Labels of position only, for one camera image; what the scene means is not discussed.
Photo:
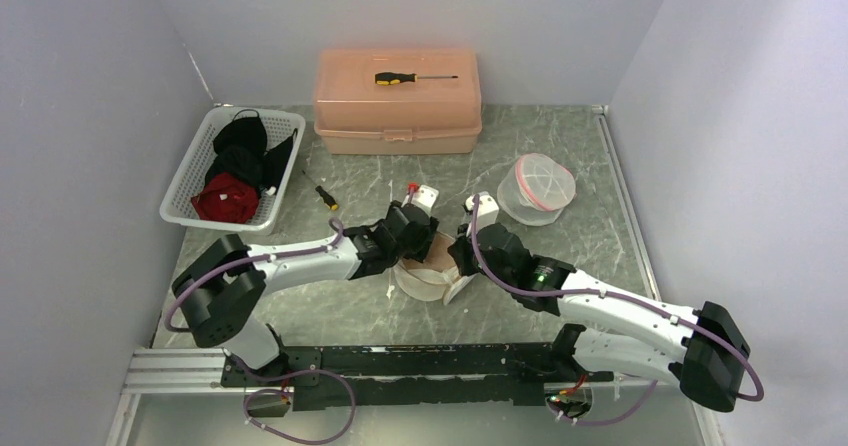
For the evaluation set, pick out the red bra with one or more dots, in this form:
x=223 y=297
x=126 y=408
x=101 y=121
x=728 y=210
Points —
x=226 y=199

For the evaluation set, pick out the white plastic basket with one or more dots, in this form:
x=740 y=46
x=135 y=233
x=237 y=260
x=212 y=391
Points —
x=189 y=178

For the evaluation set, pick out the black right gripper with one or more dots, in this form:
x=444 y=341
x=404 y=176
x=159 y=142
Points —
x=460 y=250

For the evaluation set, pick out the white mesh bag red zipper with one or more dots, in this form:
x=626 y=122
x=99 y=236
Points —
x=536 y=190

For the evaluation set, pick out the pink plastic storage box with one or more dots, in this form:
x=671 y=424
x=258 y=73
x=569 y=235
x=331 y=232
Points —
x=354 y=116

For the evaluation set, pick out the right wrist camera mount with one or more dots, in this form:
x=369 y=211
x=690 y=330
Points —
x=487 y=210

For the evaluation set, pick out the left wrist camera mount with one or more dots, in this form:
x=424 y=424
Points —
x=421 y=196

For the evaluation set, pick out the beige mesh laundry bag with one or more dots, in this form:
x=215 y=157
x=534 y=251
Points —
x=430 y=286

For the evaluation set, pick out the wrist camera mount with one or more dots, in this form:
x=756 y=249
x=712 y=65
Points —
x=421 y=196
x=487 y=210

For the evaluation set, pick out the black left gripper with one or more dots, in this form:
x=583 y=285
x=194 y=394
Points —
x=419 y=251

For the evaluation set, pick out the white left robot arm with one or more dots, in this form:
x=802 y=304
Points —
x=216 y=295

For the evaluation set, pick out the small yellow black screwdriver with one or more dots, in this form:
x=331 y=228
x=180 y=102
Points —
x=329 y=201

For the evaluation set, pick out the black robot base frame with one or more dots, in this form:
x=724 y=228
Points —
x=320 y=377

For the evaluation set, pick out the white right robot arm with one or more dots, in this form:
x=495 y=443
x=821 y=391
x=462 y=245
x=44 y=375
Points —
x=702 y=350

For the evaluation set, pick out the beige lace bra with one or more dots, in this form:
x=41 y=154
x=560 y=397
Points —
x=438 y=258

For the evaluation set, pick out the black bra in basket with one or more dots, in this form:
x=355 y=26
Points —
x=242 y=151

